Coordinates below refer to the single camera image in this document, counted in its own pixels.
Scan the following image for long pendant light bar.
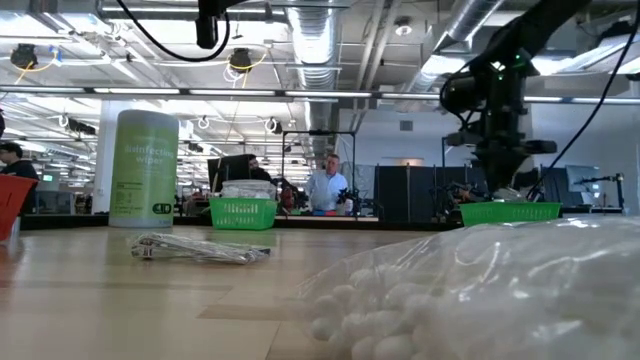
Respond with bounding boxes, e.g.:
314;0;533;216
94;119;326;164
0;85;640;105

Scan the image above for green plastic basket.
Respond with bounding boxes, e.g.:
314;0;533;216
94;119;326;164
208;197;278;231
458;201;562;228

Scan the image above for black computer monitor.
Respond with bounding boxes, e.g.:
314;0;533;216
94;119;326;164
207;153;251;194

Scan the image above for black partition panels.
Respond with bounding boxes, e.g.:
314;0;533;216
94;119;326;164
374;164;489;221

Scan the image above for silver spiral air duct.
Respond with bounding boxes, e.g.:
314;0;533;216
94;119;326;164
399;0;506;101
287;0;347;156

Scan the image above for green disinfecting wipes canister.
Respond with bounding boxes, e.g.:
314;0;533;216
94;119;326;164
108;109;180;229

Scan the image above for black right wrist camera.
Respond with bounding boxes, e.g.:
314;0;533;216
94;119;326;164
439;72;484;117

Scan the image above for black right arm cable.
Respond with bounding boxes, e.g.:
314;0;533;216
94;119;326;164
527;9;640;199

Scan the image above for black ceiling device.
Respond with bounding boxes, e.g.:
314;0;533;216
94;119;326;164
228;47;254;75

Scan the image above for black metal gantry frame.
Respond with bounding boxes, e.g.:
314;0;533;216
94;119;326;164
281;129;357;211
440;134;481;201

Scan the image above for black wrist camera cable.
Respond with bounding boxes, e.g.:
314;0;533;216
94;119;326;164
115;0;232;64

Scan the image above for person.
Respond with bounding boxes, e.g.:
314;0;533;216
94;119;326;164
248;154;274;183
305;153;350;213
0;141;40;216

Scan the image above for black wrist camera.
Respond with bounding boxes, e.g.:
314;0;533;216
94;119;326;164
439;72;484;117
195;13;219;50

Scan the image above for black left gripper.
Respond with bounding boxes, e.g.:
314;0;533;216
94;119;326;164
197;0;247;17

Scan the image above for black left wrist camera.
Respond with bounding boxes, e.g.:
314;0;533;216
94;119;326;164
195;13;219;50

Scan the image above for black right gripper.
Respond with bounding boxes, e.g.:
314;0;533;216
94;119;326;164
444;49;559;194

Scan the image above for grey monitor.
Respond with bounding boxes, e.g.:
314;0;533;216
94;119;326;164
564;164;601;194

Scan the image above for red plastic basket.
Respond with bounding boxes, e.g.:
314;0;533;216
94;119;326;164
0;174;39;242

